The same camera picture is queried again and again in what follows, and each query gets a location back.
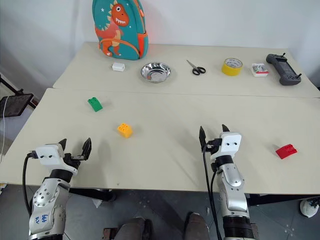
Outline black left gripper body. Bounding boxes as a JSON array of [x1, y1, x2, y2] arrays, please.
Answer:
[[62, 152, 82, 169]]

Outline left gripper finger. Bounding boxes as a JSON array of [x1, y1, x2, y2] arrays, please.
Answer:
[[57, 138, 68, 154], [71, 137, 93, 161]]

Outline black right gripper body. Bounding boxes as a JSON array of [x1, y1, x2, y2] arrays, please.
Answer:
[[205, 138, 223, 159]]

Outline yellow toy block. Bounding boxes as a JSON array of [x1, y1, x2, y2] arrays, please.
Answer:
[[117, 122, 133, 139]]

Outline green toy block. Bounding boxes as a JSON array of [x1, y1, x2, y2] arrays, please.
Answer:
[[87, 96, 104, 113]]

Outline yellow tape roll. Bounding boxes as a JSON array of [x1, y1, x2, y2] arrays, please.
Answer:
[[221, 57, 244, 77]]

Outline black tray on stand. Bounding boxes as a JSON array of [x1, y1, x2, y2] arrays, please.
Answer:
[[0, 93, 35, 119]]

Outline red toy block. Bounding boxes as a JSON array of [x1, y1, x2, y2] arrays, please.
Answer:
[[275, 143, 299, 160]]

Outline white and red small box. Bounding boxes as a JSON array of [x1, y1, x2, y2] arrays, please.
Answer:
[[250, 62, 271, 78]]

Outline shiny metal bowl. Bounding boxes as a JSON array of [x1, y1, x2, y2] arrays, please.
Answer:
[[139, 62, 173, 84]]

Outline dark rounded shape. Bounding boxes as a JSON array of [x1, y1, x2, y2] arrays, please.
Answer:
[[116, 216, 153, 240], [184, 211, 210, 240]]

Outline grey handheld remote controller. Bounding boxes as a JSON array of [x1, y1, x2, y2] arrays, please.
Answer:
[[265, 52, 303, 87]]

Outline small white plastic box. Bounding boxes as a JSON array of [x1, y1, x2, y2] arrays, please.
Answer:
[[111, 62, 126, 73]]

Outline white round device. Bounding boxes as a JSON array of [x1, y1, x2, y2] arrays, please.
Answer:
[[299, 196, 320, 219]]

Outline teal dinosaur backpack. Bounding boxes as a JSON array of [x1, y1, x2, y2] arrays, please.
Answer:
[[91, 0, 150, 62]]

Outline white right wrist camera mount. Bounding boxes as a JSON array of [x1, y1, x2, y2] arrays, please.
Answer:
[[215, 131, 242, 159]]

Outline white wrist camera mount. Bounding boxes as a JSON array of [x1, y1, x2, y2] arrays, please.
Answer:
[[34, 143, 79, 174], [215, 131, 242, 159]]

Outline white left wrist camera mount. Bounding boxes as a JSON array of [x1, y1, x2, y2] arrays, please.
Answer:
[[34, 143, 79, 174]]

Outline black table frame bar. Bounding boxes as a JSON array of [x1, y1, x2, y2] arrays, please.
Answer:
[[68, 187, 117, 202], [245, 193, 320, 207]]

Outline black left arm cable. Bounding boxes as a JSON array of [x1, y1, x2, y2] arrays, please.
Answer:
[[22, 150, 38, 218]]

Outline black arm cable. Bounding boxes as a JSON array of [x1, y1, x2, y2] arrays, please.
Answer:
[[202, 144, 224, 240], [22, 150, 38, 218]]

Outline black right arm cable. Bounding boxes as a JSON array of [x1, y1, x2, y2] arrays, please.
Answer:
[[202, 144, 224, 240]]

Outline thin white cable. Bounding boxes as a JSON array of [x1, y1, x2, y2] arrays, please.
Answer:
[[0, 95, 10, 157]]

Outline black handled scissors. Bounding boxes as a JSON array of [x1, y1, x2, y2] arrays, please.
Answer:
[[185, 59, 207, 76]]

